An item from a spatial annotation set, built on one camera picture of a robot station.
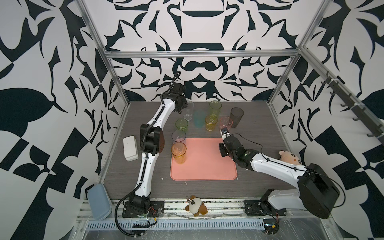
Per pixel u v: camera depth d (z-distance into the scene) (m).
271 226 0.71
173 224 0.71
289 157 0.84
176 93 0.81
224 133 0.76
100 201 0.77
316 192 0.42
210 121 1.04
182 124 1.02
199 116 1.02
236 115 0.96
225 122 1.03
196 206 0.73
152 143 0.63
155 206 0.74
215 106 1.01
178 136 0.85
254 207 0.74
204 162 0.89
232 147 0.65
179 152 0.91
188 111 1.04
